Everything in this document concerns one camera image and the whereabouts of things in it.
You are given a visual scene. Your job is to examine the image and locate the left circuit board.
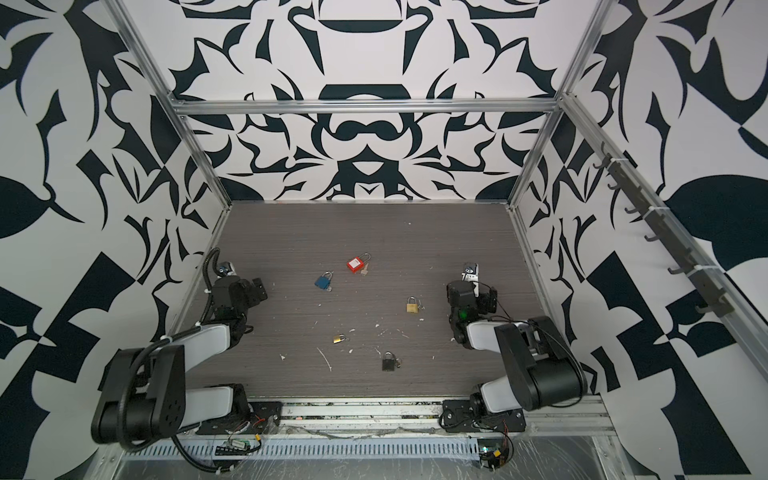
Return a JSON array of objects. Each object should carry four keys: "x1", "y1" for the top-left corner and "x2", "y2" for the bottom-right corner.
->
[{"x1": 214, "y1": 436, "x2": 262, "y2": 457}]

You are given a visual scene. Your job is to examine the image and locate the black padlock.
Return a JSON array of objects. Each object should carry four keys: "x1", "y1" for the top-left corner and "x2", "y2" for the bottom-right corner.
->
[{"x1": 382, "y1": 351, "x2": 401, "y2": 372}]

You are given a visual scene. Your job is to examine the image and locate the red padlock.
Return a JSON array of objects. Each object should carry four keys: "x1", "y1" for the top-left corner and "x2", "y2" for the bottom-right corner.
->
[{"x1": 346, "y1": 252, "x2": 372, "y2": 274}]

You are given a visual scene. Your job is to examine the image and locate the white cable duct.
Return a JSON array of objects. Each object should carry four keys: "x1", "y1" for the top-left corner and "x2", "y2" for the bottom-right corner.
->
[{"x1": 122, "y1": 437, "x2": 481, "y2": 461}]

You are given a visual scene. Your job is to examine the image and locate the black corrugated cable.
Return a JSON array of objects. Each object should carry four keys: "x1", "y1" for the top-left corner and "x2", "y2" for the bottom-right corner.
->
[{"x1": 170, "y1": 434, "x2": 241, "y2": 474}]

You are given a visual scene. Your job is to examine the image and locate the large brass padlock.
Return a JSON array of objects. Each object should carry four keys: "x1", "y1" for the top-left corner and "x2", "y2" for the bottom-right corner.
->
[{"x1": 406, "y1": 296, "x2": 421, "y2": 314}]

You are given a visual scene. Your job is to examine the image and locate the circuit board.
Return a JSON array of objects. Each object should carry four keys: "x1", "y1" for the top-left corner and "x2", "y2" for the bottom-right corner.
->
[
  {"x1": 478, "y1": 440, "x2": 511, "y2": 471},
  {"x1": 214, "y1": 436, "x2": 262, "y2": 457}
]

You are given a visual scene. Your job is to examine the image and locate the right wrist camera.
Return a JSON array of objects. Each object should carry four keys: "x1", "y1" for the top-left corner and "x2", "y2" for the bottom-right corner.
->
[{"x1": 461, "y1": 262, "x2": 479, "y2": 283}]

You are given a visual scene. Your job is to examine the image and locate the wall hook rack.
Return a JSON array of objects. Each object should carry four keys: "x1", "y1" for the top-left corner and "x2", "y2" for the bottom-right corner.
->
[{"x1": 596, "y1": 152, "x2": 736, "y2": 318}]

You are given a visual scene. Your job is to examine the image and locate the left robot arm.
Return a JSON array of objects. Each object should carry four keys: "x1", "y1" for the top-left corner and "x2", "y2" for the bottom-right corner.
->
[{"x1": 90, "y1": 248, "x2": 267, "y2": 452}]

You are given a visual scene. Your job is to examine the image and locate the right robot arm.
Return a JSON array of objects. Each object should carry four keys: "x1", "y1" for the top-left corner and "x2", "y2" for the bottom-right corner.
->
[{"x1": 446, "y1": 280, "x2": 586, "y2": 416}]

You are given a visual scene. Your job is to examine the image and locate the blue padlock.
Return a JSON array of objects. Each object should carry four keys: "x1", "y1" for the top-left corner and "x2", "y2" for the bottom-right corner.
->
[{"x1": 314, "y1": 271, "x2": 334, "y2": 292}]

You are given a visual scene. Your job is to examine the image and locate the aluminium front rail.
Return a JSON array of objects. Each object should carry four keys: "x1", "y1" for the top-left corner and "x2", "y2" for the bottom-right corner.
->
[{"x1": 183, "y1": 396, "x2": 616, "y2": 438}]

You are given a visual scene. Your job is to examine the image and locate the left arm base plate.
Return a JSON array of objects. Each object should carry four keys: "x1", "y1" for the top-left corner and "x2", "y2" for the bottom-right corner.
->
[{"x1": 195, "y1": 401, "x2": 283, "y2": 436}]

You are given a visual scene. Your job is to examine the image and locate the right circuit board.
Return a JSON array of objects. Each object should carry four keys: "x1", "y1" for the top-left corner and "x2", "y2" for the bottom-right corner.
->
[{"x1": 478, "y1": 440, "x2": 511, "y2": 471}]

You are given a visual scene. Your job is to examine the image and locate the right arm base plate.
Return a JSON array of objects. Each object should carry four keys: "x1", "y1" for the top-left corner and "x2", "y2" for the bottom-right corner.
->
[{"x1": 438, "y1": 399, "x2": 527, "y2": 433}]

